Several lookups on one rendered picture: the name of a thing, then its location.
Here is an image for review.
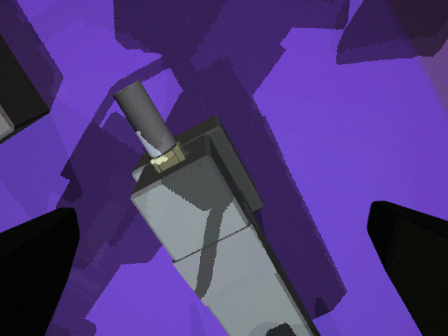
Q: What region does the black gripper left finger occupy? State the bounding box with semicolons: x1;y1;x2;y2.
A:
0;207;80;336

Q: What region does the grey rectangular block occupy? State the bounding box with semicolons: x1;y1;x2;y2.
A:
131;116;321;336

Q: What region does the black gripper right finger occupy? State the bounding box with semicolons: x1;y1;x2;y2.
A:
367;200;448;336

